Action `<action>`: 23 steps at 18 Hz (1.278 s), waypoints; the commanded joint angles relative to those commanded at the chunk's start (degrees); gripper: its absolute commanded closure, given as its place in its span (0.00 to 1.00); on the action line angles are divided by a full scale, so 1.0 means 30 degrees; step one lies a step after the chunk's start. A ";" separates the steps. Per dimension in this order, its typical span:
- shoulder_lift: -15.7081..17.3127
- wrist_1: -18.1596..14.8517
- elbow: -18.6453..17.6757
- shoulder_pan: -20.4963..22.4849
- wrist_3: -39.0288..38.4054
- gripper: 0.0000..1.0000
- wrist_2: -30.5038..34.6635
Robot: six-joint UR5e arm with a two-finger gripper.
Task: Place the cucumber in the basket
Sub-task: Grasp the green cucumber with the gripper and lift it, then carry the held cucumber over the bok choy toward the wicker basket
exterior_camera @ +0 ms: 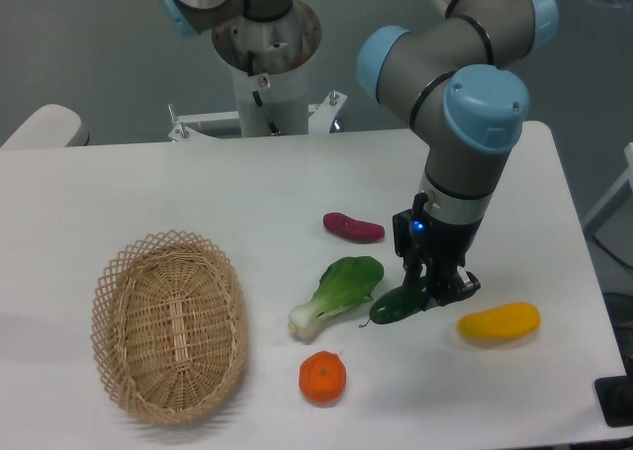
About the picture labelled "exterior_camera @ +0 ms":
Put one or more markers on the black device at table edge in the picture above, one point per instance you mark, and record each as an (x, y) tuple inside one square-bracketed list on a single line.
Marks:
[(615, 399)]

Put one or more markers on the dark green cucumber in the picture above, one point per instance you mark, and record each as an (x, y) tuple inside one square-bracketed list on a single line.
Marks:
[(398, 304)]

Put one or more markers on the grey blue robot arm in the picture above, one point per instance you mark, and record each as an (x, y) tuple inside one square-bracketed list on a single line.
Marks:
[(450, 85)]

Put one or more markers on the woven wicker basket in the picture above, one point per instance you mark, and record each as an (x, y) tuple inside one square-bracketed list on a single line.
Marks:
[(169, 328)]

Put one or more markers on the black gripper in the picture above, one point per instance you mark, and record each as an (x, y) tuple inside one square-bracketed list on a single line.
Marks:
[(438, 268)]

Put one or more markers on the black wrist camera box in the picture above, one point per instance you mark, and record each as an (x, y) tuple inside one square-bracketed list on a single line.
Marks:
[(406, 229)]

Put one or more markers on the purple sweet potato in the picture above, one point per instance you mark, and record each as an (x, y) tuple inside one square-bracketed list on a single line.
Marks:
[(351, 229)]

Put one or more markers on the yellow mango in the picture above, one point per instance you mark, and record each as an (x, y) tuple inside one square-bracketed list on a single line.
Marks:
[(509, 321)]

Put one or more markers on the white chair back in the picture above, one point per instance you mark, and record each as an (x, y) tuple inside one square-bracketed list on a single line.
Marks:
[(51, 126)]

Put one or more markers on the green bok choy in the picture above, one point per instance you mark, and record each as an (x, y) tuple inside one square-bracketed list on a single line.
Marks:
[(345, 285)]

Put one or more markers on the white furniture frame right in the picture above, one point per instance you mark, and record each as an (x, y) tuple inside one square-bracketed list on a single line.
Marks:
[(613, 198)]

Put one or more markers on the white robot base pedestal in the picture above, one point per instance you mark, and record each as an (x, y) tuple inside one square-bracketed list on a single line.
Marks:
[(269, 67)]

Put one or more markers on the orange tangerine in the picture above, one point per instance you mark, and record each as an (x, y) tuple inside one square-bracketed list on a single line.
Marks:
[(322, 378)]

